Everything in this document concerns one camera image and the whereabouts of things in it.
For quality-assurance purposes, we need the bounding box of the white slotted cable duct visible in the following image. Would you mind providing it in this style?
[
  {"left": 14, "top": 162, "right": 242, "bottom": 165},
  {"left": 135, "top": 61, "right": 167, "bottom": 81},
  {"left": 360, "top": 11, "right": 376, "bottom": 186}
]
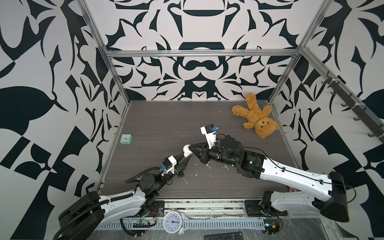
[{"left": 98, "top": 217, "right": 268, "bottom": 231}]

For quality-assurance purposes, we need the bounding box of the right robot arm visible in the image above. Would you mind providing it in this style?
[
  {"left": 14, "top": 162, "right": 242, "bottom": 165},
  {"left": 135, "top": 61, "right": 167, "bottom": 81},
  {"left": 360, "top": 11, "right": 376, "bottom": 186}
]
[{"left": 183, "top": 135, "right": 350, "bottom": 223}]

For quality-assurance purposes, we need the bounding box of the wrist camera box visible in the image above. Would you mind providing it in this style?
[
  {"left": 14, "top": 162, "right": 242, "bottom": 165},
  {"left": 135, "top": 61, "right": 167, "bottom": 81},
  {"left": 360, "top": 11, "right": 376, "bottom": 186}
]
[
  {"left": 160, "top": 156, "right": 178, "bottom": 177},
  {"left": 201, "top": 124, "right": 218, "bottom": 149}
]

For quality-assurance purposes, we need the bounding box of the brown teddy bear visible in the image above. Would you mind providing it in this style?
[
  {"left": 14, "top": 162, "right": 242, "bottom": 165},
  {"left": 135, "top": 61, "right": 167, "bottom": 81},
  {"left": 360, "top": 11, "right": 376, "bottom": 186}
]
[{"left": 232, "top": 93, "right": 280, "bottom": 139}]

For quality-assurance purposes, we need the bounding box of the white round alarm clock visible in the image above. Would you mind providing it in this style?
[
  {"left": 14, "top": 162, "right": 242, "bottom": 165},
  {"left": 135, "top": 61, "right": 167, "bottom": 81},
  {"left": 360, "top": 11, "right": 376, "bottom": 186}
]
[{"left": 163, "top": 210, "right": 189, "bottom": 235}]

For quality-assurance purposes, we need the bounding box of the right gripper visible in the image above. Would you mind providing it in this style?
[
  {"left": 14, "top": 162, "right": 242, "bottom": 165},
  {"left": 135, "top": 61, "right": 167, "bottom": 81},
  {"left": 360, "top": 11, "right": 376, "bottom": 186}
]
[{"left": 189, "top": 140, "right": 240, "bottom": 168}]

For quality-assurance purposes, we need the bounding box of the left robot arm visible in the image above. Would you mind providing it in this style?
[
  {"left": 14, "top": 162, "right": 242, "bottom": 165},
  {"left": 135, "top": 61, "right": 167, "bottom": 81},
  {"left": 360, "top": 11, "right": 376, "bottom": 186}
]
[{"left": 53, "top": 154, "right": 192, "bottom": 240}]

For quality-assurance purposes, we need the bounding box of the black remote control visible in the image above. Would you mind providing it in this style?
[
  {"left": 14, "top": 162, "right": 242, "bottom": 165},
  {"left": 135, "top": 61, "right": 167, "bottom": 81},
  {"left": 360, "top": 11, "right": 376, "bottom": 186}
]
[{"left": 204, "top": 232, "right": 244, "bottom": 240}]

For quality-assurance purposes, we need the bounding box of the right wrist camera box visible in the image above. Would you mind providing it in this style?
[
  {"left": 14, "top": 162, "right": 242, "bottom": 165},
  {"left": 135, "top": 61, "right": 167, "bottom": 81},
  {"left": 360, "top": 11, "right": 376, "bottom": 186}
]
[{"left": 201, "top": 124, "right": 218, "bottom": 149}]

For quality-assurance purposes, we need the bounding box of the black wall hook rail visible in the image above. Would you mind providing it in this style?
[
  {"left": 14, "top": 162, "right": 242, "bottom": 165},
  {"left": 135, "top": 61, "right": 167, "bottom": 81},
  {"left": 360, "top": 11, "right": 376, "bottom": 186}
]
[{"left": 322, "top": 71, "right": 384, "bottom": 144}]

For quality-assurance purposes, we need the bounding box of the white earbud charging case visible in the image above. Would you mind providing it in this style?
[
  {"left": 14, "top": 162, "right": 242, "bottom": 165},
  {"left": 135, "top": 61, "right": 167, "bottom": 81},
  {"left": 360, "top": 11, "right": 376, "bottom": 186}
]
[{"left": 183, "top": 145, "right": 193, "bottom": 158}]

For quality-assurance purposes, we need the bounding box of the small teal square clock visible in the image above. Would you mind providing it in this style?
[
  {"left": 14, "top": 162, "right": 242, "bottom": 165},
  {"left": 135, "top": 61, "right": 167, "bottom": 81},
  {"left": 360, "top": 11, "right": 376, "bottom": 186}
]
[{"left": 120, "top": 134, "right": 133, "bottom": 145}]

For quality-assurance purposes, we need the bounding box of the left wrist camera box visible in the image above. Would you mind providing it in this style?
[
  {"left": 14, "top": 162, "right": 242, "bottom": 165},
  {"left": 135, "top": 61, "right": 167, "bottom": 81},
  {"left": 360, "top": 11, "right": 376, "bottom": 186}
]
[{"left": 160, "top": 156, "right": 178, "bottom": 177}]

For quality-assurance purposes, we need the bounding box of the green circuit board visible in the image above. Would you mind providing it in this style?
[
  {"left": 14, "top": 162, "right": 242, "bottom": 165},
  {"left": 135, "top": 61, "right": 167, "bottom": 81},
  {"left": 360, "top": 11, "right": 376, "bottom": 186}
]
[{"left": 263, "top": 220, "right": 282, "bottom": 235}]

